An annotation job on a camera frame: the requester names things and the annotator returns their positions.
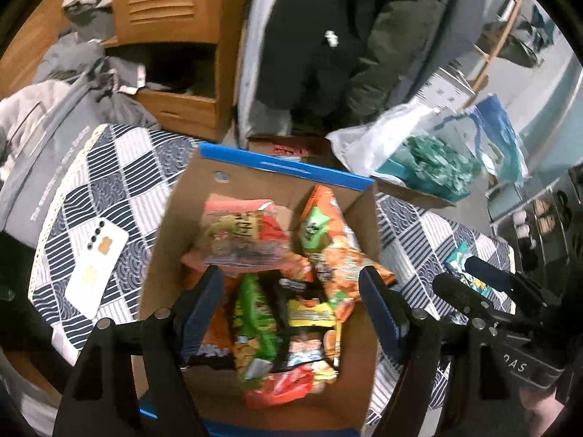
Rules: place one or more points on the orange packet with green label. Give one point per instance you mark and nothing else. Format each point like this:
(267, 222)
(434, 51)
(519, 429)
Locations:
(319, 223)

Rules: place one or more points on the blue plastic bag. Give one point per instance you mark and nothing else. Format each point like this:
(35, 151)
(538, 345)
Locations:
(496, 132)

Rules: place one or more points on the green snack packet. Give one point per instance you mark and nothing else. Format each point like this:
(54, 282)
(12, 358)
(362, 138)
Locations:
(255, 323)

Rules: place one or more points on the brown orange snack packet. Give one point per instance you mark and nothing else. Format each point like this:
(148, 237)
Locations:
(350, 282)

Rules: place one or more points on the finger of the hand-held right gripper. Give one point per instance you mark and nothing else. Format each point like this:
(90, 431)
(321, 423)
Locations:
(460, 296)
(492, 273)

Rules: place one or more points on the wooden louvred cabinet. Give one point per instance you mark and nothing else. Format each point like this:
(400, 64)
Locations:
(182, 4)

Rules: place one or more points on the orange packet with white lettering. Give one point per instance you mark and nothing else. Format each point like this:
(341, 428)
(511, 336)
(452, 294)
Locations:
(214, 341)

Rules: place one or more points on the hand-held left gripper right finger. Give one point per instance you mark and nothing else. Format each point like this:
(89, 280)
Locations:
(380, 314)

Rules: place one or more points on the metal shelf rack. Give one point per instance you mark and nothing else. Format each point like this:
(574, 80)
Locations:
(542, 218)

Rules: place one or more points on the olive jacket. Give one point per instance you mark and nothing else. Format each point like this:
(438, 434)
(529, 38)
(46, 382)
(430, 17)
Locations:
(401, 32)

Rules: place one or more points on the plain orange snack packet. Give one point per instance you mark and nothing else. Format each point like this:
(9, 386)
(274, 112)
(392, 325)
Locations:
(282, 387)

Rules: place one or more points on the blue-edged cardboard box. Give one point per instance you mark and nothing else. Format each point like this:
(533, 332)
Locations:
(355, 373)

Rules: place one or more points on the yellow and red snack packet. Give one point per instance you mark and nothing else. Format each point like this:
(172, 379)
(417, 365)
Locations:
(241, 236)

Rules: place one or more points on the teal crumpled plastic bag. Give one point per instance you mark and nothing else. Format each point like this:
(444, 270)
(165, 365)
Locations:
(432, 164)

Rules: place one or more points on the plain brown cardboard box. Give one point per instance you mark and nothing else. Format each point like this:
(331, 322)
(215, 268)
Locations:
(264, 145)

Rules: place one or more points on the wooden board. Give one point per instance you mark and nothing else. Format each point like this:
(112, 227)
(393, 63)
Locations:
(32, 45)

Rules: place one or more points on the person's right forearm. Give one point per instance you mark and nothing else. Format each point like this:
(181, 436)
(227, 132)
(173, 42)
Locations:
(539, 412)

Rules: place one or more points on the navy white patterned tablecloth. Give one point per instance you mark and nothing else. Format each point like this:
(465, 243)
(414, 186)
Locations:
(114, 168)

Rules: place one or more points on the wooden clothes rack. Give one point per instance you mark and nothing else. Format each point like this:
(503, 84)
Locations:
(496, 45)

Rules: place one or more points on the grey hoodie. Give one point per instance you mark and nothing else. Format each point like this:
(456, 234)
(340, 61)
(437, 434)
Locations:
(59, 114)

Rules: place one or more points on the black jacket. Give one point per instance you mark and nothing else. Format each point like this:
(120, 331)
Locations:
(296, 32)

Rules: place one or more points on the white snack packet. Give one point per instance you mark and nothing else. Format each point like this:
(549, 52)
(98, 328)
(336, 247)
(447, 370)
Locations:
(305, 350)

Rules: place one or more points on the teal blue snack packet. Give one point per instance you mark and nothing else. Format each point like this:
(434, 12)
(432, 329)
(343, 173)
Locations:
(457, 257)

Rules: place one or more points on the white smartphone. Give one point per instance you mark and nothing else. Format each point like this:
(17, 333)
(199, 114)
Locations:
(95, 273)

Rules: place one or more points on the black and yellow snack packet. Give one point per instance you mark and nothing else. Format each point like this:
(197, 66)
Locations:
(309, 314)

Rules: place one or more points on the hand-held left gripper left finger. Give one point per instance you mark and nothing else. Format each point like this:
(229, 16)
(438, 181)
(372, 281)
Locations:
(205, 309)

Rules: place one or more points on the white plastic bag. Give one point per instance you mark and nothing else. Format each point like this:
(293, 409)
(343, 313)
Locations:
(373, 141)

